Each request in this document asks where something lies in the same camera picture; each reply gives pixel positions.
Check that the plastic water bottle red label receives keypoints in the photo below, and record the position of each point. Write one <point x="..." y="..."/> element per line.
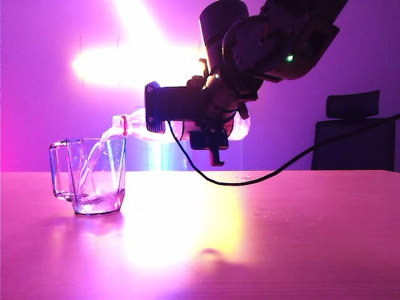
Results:
<point x="137" y="123"/>

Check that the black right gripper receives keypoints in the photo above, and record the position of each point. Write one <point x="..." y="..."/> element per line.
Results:
<point x="225" y="100"/>

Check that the horizontal glowing light strip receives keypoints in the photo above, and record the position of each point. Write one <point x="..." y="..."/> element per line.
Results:
<point x="134" y="64"/>

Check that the diagonal glowing light strip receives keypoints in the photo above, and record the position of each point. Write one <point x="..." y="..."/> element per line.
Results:
<point x="137" y="22"/>

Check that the black office chair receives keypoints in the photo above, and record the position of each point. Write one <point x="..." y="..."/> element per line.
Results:
<point x="353" y="143"/>

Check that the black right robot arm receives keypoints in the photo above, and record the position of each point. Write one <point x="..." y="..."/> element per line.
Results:
<point x="272" y="40"/>

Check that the vertical glowing light strip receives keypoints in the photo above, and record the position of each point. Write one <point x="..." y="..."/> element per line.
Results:
<point x="162" y="156"/>

